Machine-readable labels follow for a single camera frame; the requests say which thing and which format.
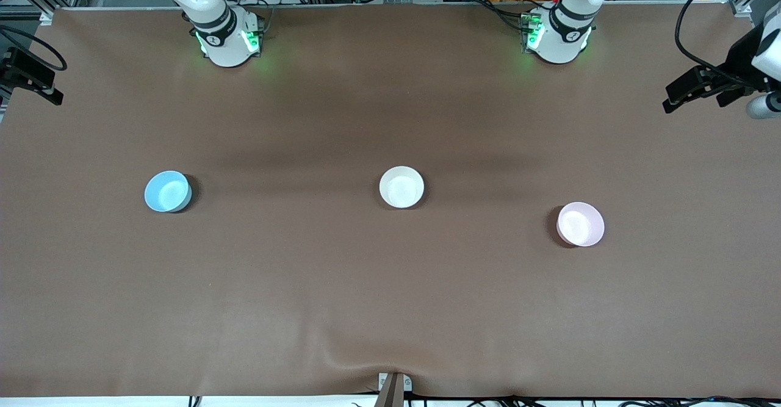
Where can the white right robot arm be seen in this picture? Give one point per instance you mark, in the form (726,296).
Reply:
(226,50)

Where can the white bowl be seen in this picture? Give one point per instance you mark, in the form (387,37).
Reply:
(401,187)

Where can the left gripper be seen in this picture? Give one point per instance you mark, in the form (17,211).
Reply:
(741,57)

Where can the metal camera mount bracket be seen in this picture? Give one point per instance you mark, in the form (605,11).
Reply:
(393,392)

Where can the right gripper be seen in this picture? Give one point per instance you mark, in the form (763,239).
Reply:
(18,68)

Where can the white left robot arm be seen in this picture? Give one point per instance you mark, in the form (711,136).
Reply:
(558,47)

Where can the blue bowl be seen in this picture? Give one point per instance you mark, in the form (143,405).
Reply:
(168,191)

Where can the pink bowl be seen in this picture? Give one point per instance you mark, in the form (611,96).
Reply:
(581,224)

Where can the brown table mat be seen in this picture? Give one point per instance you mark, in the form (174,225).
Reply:
(390,285)

